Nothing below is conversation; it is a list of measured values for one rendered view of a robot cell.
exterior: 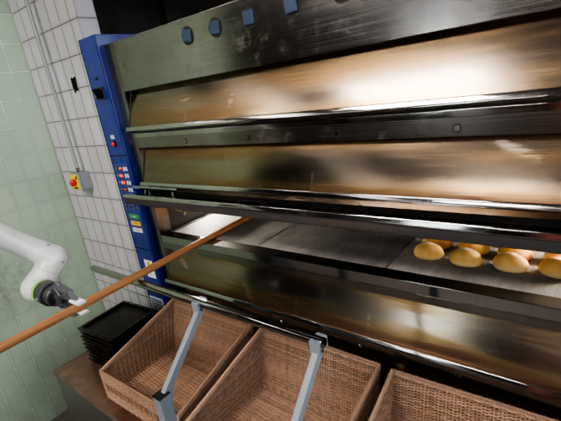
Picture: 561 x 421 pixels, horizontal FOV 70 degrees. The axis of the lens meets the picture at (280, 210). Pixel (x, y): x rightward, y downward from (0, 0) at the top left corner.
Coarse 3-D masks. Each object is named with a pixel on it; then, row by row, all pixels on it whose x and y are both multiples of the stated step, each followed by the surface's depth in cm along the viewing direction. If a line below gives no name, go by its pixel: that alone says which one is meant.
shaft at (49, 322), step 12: (228, 228) 195; (204, 240) 183; (180, 252) 173; (156, 264) 164; (132, 276) 155; (108, 288) 148; (120, 288) 152; (96, 300) 144; (60, 312) 135; (72, 312) 137; (36, 324) 130; (48, 324) 131; (24, 336) 126; (0, 348) 121
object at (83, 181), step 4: (76, 172) 231; (80, 172) 228; (84, 172) 228; (88, 172) 230; (72, 176) 229; (76, 176) 226; (80, 176) 226; (84, 176) 228; (88, 176) 230; (76, 180) 227; (80, 180) 227; (84, 180) 228; (88, 180) 230; (76, 184) 229; (80, 184) 227; (84, 184) 229; (88, 184) 230; (92, 184) 232; (76, 188) 230; (80, 188) 227; (84, 188) 229; (88, 188) 231
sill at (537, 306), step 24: (168, 240) 203; (192, 240) 192; (216, 240) 187; (288, 264) 157; (312, 264) 149; (336, 264) 145; (360, 264) 143; (408, 288) 128; (432, 288) 122; (456, 288) 119; (480, 288) 117; (528, 312) 108; (552, 312) 104
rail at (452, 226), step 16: (240, 208) 142; (256, 208) 137; (272, 208) 133; (288, 208) 129; (384, 224) 109; (400, 224) 106; (416, 224) 104; (432, 224) 101; (448, 224) 99; (464, 224) 97; (544, 240) 87; (560, 240) 85
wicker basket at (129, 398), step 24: (168, 312) 207; (192, 312) 203; (168, 336) 209; (216, 336) 193; (240, 336) 172; (144, 360) 198; (168, 360) 203; (192, 360) 200; (216, 360) 194; (120, 384) 170; (144, 384) 188; (192, 384) 184; (144, 408) 163; (192, 408) 169
